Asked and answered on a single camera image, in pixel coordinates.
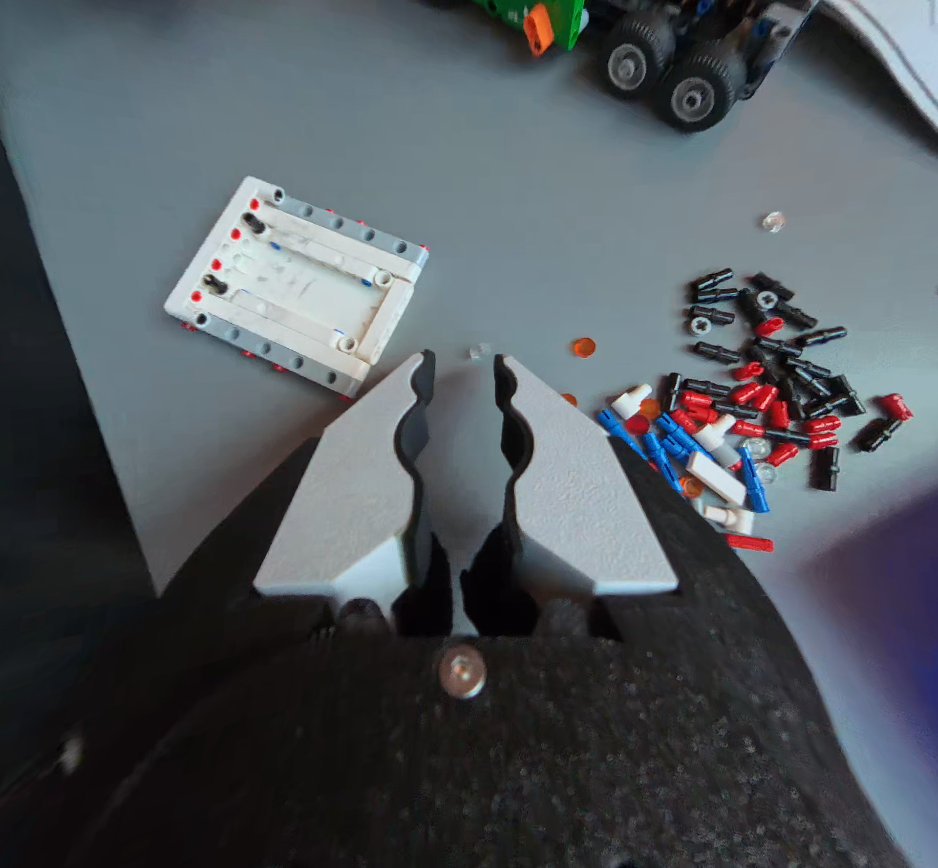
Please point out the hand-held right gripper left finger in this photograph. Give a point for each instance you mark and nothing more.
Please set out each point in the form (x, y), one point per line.
(344, 509)

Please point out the clear round lego stud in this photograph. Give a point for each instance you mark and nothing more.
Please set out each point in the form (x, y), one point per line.
(773, 221)

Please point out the pile of lego pins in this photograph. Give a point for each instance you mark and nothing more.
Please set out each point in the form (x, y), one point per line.
(762, 399)

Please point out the person's dark pants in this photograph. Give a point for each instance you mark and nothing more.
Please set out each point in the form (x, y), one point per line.
(51, 443)

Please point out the open instruction booklet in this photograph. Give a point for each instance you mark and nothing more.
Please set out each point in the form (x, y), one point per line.
(894, 17)

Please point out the small clear lego stud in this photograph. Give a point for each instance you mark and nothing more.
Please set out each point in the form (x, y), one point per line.
(478, 351)

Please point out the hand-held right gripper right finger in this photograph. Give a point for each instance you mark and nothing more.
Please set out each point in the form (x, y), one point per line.
(586, 509)

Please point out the orange round lego stud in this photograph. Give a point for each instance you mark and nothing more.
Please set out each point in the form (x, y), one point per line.
(583, 347)

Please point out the white lego panel assembly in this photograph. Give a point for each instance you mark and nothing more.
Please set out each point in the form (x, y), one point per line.
(308, 289)

